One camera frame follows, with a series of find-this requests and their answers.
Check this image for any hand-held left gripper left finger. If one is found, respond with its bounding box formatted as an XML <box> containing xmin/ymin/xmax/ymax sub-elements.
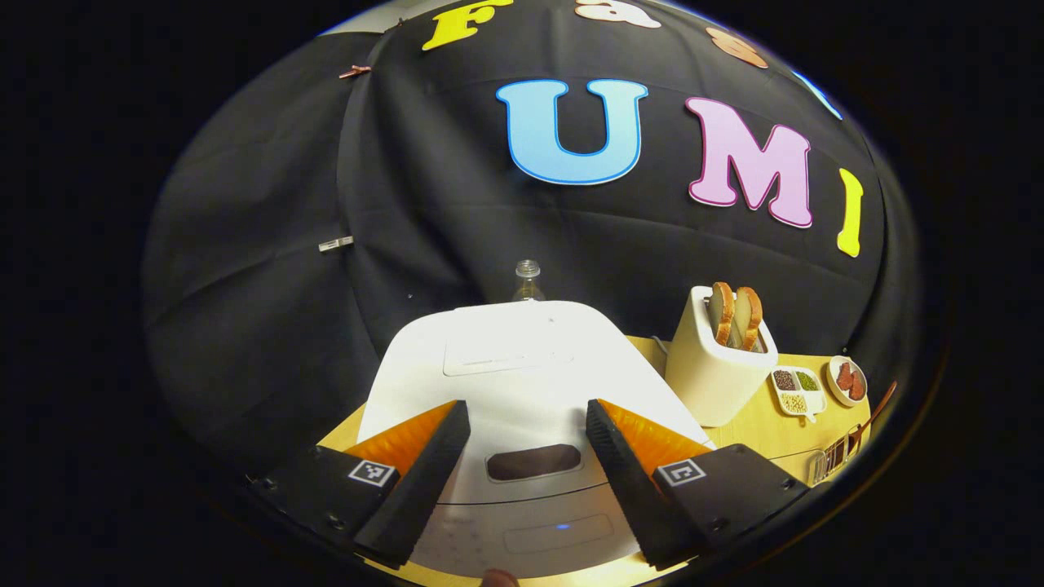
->
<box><xmin>245</xmin><ymin>399</ymin><xmax>472</xmax><ymax>570</ymax></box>

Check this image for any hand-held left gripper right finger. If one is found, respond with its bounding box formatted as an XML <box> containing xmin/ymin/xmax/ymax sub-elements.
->
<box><xmin>585</xmin><ymin>398</ymin><xmax>810</xmax><ymax>572</ymax></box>

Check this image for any white rice cooker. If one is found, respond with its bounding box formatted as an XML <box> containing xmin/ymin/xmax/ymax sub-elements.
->
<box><xmin>356</xmin><ymin>299</ymin><xmax>711</xmax><ymax>581</ymax></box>

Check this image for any wire chopstick holder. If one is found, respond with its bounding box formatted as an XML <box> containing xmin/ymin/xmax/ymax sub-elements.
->
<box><xmin>807</xmin><ymin>424</ymin><xmax>866</xmax><ymax>488</ymax></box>

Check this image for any wooden spoon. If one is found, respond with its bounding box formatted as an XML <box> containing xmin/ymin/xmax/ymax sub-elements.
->
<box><xmin>824</xmin><ymin>380</ymin><xmax>899</xmax><ymax>478</ymax></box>

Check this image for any white toaster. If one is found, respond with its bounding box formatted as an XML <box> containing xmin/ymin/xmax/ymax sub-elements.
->
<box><xmin>664</xmin><ymin>285</ymin><xmax>781</xmax><ymax>428</ymax></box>

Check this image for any toasted bread slice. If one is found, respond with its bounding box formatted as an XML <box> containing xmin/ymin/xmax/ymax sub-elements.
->
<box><xmin>732</xmin><ymin>286</ymin><xmax>765</xmax><ymax>353</ymax></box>
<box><xmin>706</xmin><ymin>282</ymin><xmax>737</xmax><ymax>348</ymax></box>

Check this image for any white divided grain dish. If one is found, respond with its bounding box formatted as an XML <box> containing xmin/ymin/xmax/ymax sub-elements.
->
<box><xmin>769</xmin><ymin>365</ymin><xmax>828</xmax><ymax>424</ymax></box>

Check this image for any clear glass bottle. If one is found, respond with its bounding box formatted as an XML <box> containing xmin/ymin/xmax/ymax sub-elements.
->
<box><xmin>511</xmin><ymin>259</ymin><xmax>546</xmax><ymax>303</ymax></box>

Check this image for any white round plate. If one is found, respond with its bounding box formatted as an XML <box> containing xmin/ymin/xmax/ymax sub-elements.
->
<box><xmin>825</xmin><ymin>355</ymin><xmax>869</xmax><ymax>408</ymax></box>

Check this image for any black backdrop cloth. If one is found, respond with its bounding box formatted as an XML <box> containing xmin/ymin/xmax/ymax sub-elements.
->
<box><xmin>143</xmin><ymin>0</ymin><xmax>919</xmax><ymax>490</ymax></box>

